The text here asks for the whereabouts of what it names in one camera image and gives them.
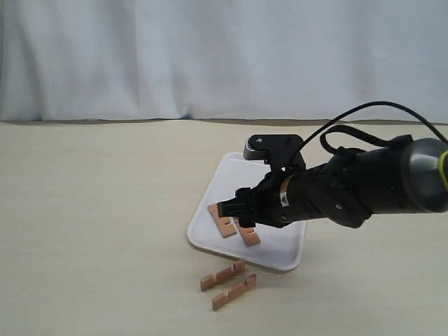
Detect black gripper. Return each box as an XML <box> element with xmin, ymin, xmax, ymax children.
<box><xmin>217</xmin><ymin>164</ymin><xmax>371</xmax><ymax>229</ymax></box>

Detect wooden notched piece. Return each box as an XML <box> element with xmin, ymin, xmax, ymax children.
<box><xmin>207</xmin><ymin>204</ymin><xmax>237</xmax><ymax>239</ymax></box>
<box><xmin>211</xmin><ymin>273</ymin><xmax>257</xmax><ymax>311</ymax></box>
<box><xmin>234</xmin><ymin>218</ymin><xmax>260</xmax><ymax>246</ymax></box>
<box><xmin>199</xmin><ymin>259</ymin><xmax>246</xmax><ymax>291</ymax></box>

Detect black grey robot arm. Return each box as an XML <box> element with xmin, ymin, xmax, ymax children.
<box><xmin>217</xmin><ymin>134</ymin><xmax>447</xmax><ymax>228</ymax></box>

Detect white plastic tray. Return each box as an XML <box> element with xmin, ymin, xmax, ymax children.
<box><xmin>187</xmin><ymin>152</ymin><xmax>307</xmax><ymax>272</ymax></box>

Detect white cloth backdrop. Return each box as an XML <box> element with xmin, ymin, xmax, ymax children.
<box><xmin>1</xmin><ymin>1</ymin><xmax>447</xmax><ymax>123</ymax></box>

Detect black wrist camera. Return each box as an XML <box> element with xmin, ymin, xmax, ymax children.
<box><xmin>243</xmin><ymin>134</ymin><xmax>306</xmax><ymax>172</ymax></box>

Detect black camera cable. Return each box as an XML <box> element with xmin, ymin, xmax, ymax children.
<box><xmin>301</xmin><ymin>101</ymin><xmax>448</xmax><ymax>155</ymax></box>

